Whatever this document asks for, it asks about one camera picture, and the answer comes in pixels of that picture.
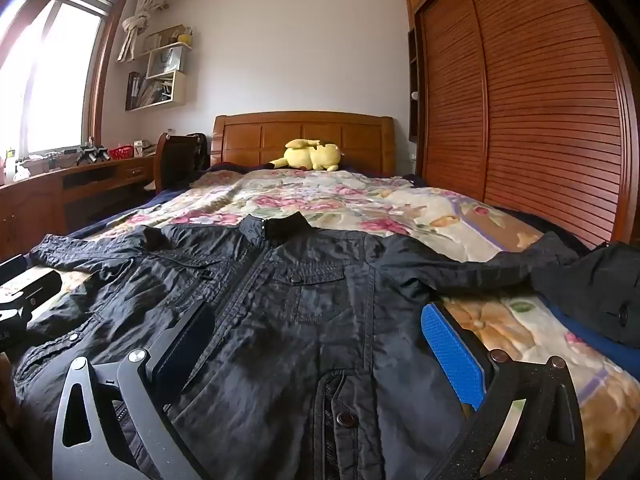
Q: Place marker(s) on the wooden framed window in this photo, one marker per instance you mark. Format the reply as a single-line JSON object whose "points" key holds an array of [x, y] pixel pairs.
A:
{"points": [[65, 60]]}

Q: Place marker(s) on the person's left forearm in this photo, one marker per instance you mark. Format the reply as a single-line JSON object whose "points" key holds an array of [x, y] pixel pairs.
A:
{"points": [[5, 380]]}

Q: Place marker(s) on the floral blanket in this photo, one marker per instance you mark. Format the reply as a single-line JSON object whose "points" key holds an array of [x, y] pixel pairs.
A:
{"points": [[350, 205]]}

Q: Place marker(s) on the yellow shelf ornament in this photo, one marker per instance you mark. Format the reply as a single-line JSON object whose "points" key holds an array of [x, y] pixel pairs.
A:
{"points": [[185, 38]]}

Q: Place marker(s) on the wooden louvred wardrobe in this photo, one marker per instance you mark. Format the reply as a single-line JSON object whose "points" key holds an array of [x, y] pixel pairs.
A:
{"points": [[540, 110]]}

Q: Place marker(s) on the yellow plush toy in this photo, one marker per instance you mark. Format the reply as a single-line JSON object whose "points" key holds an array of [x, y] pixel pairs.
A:
{"points": [[310, 157]]}

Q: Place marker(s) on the red basket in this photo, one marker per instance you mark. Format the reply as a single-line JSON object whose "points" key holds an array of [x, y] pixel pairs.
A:
{"points": [[121, 152]]}

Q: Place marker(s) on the black device on stand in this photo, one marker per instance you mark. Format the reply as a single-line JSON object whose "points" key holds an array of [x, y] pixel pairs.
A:
{"points": [[91, 154]]}

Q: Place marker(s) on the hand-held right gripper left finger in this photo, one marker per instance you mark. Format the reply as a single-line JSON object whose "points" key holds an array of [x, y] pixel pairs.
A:
{"points": [[185, 345]]}

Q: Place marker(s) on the tied beige curtain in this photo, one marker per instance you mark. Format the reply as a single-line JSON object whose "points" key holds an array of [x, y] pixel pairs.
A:
{"points": [[134, 25]]}

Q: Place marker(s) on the green capped bottle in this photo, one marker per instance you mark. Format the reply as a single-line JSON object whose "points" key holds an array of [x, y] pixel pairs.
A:
{"points": [[9, 167]]}

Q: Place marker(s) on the wooden chair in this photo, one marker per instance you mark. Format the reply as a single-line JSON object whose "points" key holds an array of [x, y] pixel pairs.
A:
{"points": [[175, 165]]}

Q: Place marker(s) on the silver shopping bag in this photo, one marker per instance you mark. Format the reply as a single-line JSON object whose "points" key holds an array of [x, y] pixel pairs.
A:
{"points": [[167, 61]]}

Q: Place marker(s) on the black jacket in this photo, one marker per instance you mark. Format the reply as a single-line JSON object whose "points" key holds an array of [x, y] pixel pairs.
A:
{"points": [[300, 335]]}

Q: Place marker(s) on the black binders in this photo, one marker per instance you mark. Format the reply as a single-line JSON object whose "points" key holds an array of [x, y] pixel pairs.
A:
{"points": [[134, 91]]}

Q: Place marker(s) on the wooden desk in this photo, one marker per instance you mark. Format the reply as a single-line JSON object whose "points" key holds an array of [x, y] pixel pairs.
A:
{"points": [[40, 195]]}

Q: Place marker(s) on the black bag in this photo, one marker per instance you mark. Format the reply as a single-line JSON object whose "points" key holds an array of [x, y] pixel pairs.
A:
{"points": [[200, 150]]}

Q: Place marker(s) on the dark clothes pile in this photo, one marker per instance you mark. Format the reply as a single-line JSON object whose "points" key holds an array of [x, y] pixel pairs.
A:
{"points": [[595, 280]]}

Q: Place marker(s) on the white wall shelf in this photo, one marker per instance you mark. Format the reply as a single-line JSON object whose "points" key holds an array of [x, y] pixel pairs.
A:
{"points": [[180, 90]]}

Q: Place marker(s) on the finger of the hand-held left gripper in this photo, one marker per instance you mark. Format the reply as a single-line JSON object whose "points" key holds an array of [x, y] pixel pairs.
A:
{"points": [[40, 287], [11, 267]]}

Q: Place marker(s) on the white box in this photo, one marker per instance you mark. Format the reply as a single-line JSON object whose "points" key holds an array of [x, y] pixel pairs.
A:
{"points": [[145, 148]]}

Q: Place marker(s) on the wooden bed headboard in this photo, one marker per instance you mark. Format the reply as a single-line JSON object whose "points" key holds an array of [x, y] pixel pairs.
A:
{"points": [[250, 145]]}

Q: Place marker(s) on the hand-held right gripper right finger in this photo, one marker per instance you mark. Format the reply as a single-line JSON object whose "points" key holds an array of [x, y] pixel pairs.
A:
{"points": [[450, 345]]}

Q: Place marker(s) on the blue garment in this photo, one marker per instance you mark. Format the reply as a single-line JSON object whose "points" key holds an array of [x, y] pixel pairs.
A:
{"points": [[590, 334]]}

